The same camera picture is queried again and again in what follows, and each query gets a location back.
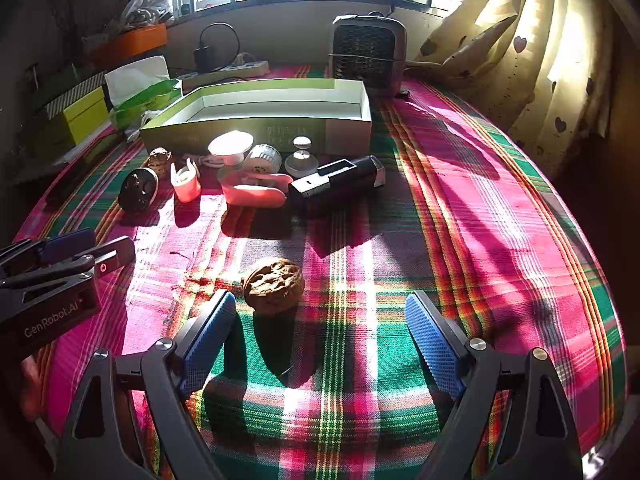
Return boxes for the green and white cardboard box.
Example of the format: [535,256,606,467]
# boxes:
[139,78,373,155]

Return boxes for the black charger adapter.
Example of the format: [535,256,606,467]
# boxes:
[194,44,218,72]

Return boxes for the striped grey box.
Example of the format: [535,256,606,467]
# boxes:
[32,71,106,116]

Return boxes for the plaid blanket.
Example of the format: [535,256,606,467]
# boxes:
[12,62,628,480]

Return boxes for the yellow green box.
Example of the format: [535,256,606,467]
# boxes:
[45,86,111,148]

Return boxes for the black charger cable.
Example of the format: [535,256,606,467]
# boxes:
[200,22,240,68]

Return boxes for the small brown walnut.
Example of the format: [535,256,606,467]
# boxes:
[149,147,173,180]

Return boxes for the white cable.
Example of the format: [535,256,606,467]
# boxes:
[172,152,221,168]

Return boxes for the pink looped clip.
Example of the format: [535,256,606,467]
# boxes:
[220,170,294,209]

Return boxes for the plastic bags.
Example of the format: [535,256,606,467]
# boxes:
[120,0,176,28]

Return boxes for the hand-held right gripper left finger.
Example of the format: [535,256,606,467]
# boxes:
[55,289,238,480]

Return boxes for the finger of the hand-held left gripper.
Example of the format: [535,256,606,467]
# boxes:
[0,228,97,281]
[0,236,137,311]

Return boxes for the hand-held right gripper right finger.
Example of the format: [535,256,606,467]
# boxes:
[404,290,586,480]

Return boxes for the green tissue pack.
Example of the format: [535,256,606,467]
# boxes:
[104,55,182,131]

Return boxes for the large brown walnut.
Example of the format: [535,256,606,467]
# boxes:
[241,257,306,315]

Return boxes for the long black flat object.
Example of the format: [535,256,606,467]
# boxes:
[44,145,116,206]

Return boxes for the black rectangular device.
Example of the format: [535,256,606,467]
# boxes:
[288,155,386,207]

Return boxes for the white power strip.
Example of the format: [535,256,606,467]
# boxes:
[181,60,270,92]

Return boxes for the pink ear hook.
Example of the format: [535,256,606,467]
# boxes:
[170,157,202,204]

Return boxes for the cream heart print curtain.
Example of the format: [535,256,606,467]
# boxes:
[407,0,621,166]

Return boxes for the orange box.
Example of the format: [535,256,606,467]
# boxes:
[92,24,168,68]

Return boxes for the white round cap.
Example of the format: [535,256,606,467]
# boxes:
[243,144,282,177]

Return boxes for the black disc with round holes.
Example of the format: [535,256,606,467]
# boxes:
[118,168,160,213]

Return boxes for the grey desk fan heater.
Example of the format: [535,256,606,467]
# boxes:
[328,12,408,97]

